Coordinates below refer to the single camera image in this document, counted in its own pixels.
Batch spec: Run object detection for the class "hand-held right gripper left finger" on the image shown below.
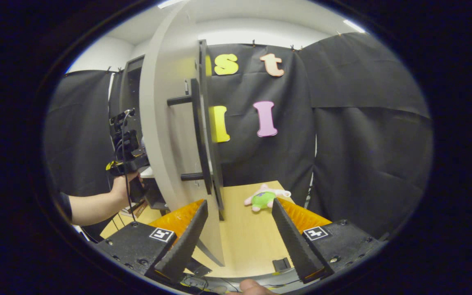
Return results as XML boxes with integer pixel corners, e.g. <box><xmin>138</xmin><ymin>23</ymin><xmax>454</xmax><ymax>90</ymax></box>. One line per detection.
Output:
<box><xmin>96</xmin><ymin>199</ymin><xmax>209</xmax><ymax>284</ymax></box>

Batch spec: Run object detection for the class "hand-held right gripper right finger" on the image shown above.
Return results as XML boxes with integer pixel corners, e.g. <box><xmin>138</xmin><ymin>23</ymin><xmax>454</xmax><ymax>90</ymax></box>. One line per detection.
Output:
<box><xmin>271</xmin><ymin>198</ymin><xmax>385</xmax><ymax>285</ymax></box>

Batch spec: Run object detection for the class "light grey cabinet door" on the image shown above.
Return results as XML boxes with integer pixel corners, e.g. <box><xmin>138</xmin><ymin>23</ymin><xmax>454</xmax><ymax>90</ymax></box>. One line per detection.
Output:
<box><xmin>139</xmin><ymin>1</ymin><xmax>226</xmax><ymax>267</ymax></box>

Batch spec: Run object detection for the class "black cabinet door handle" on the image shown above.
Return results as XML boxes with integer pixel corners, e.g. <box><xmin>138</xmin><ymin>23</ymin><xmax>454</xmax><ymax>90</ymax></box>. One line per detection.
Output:
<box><xmin>166</xmin><ymin>78</ymin><xmax>214</xmax><ymax>196</ymax></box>

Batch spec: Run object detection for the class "green and pink plush toy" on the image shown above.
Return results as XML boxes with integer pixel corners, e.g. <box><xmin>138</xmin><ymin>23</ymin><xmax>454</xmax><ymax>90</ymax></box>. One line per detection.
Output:
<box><xmin>243</xmin><ymin>184</ymin><xmax>292</xmax><ymax>212</ymax></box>

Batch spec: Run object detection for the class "printed paper booklet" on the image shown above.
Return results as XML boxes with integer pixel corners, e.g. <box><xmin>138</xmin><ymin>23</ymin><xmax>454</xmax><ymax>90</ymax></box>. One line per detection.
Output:
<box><xmin>119</xmin><ymin>201</ymin><xmax>151</xmax><ymax>218</ymax></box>

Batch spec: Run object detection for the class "person's black sleeve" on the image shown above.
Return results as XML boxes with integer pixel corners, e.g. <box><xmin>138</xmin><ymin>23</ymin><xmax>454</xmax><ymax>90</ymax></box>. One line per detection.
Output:
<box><xmin>54</xmin><ymin>192</ymin><xmax>73</xmax><ymax>224</ymax></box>

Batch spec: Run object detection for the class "black backdrop cloth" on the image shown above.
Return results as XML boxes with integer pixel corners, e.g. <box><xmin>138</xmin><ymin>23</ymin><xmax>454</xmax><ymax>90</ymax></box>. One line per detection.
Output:
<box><xmin>44</xmin><ymin>32</ymin><xmax>433</xmax><ymax>240</ymax></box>

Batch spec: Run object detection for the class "ceiling light panel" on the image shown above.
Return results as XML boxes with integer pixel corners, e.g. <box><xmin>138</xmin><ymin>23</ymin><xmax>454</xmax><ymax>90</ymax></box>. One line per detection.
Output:
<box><xmin>157</xmin><ymin>0</ymin><xmax>188</xmax><ymax>9</ymax></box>
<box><xmin>343</xmin><ymin>19</ymin><xmax>366</xmax><ymax>34</ymax></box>

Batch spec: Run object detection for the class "black cable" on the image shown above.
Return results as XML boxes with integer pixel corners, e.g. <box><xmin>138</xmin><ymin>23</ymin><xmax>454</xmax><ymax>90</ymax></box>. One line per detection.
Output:
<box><xmin>120</xmin><ymin>110</ymin><xmax>137</xmax><ymax>222</ymax></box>

